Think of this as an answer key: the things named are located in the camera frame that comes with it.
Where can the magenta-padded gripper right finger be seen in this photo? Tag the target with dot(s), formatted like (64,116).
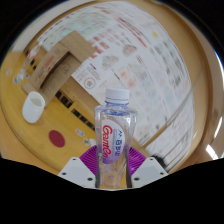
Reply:
(148,171)

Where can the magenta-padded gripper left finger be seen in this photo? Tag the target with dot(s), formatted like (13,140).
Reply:
(76,171)

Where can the clear plastic water bottle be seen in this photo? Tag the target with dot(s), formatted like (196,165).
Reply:
(115,133)

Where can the round dark-rimmed sticker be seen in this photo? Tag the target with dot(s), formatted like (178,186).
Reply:
(89,141)

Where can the flat round red coaster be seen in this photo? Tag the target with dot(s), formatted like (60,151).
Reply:
(56,138)

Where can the round blue white sticker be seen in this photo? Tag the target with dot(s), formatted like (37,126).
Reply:
(79,132)

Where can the white cup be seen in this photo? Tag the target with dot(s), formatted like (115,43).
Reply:
(32,108)

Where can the open brown cardboard box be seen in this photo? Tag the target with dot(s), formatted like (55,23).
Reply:
(56,63)

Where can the wooden slatted wall ledge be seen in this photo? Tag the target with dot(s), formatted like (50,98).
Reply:
(75,111)

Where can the wall poster display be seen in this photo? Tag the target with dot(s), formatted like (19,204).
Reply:
(143,60)

